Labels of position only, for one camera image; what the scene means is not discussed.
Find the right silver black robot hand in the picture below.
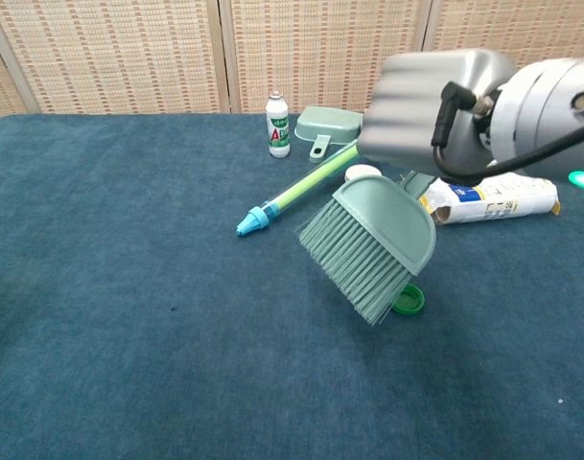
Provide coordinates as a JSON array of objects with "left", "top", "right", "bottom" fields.
[{"left": 358, "top": 47, "right": 518, "bottom": 183}]

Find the small green hand broom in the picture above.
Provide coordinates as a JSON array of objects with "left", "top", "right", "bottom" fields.
[{"left": 298, "top": 170, "right": 437, "bottom": 327}]

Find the small white round jar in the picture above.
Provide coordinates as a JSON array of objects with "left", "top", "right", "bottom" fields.
[{"left": 344, "top": 164, "right": 384, "bottom": 182}]

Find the small green dustpan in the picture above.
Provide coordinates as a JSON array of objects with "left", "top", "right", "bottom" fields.
[{"left": 294, "top": 105, "right": 364, "bottom": 162}]

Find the white yellow snack pack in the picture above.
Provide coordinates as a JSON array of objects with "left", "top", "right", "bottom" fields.
[{"left": 418, "top": 171, "right": 563, "bottom": 226}]

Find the white bottle green label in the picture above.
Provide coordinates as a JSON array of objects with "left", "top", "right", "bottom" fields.
[{"left": 266, "top": 90, "right": 292, "bottom": 158}]

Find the green blue water squirter toy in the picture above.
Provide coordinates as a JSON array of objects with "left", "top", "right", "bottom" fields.
[{"left": 235, "top": 143, "right": 360, "bottom": 237}]

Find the green bottle cap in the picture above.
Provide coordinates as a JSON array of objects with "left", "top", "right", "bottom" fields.
[{"left": 389, "top": 283, "right": 426, "bottom": 316}]

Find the woven bamboo folding screen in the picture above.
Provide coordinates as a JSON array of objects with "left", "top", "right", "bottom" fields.
[{"left": 0, "top": 0, "right": 584, "bottom": 127}]

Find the blue felt table cover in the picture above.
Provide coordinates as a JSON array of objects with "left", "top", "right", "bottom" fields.
[{"left": 0, "top": 112, "right": 584, "bottom": 460}]

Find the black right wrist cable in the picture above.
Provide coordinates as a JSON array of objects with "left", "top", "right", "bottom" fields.
[{"left": 430, "top": 80, "right": 584, "bottom": 182}]

